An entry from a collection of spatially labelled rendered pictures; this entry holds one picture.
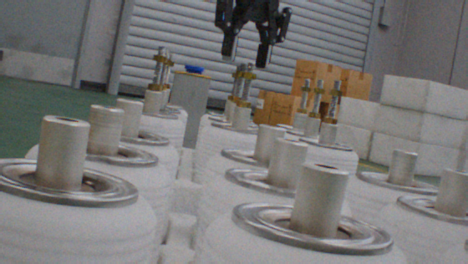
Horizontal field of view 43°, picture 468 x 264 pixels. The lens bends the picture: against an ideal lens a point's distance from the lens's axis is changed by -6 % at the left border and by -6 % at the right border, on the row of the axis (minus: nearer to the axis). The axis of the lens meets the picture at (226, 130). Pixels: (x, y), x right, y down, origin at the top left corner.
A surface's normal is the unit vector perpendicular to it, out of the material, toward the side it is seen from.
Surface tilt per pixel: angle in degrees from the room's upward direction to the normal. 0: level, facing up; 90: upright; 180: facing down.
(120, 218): 43
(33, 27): 90
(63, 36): 90
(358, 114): 90
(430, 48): 90
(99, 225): 58
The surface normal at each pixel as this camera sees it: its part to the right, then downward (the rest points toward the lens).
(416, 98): -0.86, -0.12
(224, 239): -0.64, -0.63
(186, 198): 0.04, 0.08
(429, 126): 0.48, 0.15
